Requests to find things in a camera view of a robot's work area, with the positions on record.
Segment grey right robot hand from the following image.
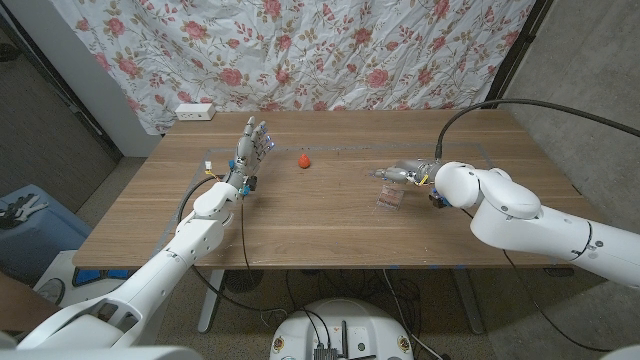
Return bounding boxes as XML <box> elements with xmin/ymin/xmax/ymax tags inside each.
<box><xmin>372</xmin><ymin>158</ymin><xmax>444</xmax><ymax>187</ymax></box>

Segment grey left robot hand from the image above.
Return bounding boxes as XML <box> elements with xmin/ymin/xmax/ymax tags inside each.
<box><xmin>227</xmin><ymin>116</ymin><xmax>276</xmax><ymax>197</ymax></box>

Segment clear-lid eyeshadow palette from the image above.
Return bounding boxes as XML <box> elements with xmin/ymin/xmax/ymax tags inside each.
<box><xmin>375</xmin><ymin>183</ymin><xmax>405</xmax><ymax>211</ymax></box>

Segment white power strip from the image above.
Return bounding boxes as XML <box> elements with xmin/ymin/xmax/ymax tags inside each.
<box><xmin>174</xmin><ymin>102</ymin><xmax>217</xmax><ymax>122</ymax></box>

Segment floral print backdrop cloth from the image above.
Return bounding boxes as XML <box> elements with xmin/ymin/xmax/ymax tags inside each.
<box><xmin>49</xmin><ymin>0</ymin><xmax>536</xmax><ymax>135</ymax></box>

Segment white table leg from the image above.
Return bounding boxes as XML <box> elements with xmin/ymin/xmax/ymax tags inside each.
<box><xmin>452</xmin><ymin>268</ymin><xmax>486</xmax><ymax>335</ymax></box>
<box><xmin>197</xmin><ymin>268</ymin><xmax>226</xmax><ymax>335</ymax></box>

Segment black backdrop stand pole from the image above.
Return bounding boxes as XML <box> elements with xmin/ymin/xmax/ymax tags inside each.
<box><xmin>482</xmin><ymin>0</ymin><xmax>555</xmax><ymax>109</ymax></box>

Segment white robot torso base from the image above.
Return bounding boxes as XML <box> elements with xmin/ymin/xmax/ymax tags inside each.
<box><xmin>269</xmin><ymin>298</ymin><xmax>415</xmax><ymax>360</ymax></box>

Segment blue plastic bin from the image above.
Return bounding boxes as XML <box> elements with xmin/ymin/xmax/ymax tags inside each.
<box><xmin>0</xmin><ymin>183</ymin><xmax>94</xmax><ymax>286</ymax></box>

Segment white and blue floor device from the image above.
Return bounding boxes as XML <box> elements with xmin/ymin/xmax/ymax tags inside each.
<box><xmin>32</xmin><ymin>249</ymin><xmax>134</xmax><ymax>309</ymax></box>

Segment black and white clamps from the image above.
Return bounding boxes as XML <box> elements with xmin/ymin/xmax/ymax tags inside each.
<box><xmin>0</xmin><ymin>193</ymin><xmax>50</xmax><ymax>230</ymax></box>

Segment person's bare limb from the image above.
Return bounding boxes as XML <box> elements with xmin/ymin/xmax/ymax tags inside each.
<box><xmin>0</xmin><ymin>272</ymin><xmax>59</xmax><ymax>334</ymax></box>

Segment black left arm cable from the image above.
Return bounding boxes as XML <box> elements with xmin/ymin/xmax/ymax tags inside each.
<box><xmin>177</xmin><ymin>174</ymin><xmax>289</xmax><ymax>316</ymax></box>

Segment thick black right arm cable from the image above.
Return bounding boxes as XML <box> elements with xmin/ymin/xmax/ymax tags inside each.
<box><xmin>433</xmin><ymin>98</ymin><xmax>640</xmax><ymax>161</ymax></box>

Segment white floor cable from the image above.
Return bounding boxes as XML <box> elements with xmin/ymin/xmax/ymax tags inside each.
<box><xmin>382</xmin><ymin>269</ymin><xmax>444</xmax><ymax>360</ymax></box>

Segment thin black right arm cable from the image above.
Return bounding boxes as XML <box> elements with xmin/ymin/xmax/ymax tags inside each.
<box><xmin>501</xmin><ymin>248</ymin><xmax>614</xmax><ymax>354</ymax></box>

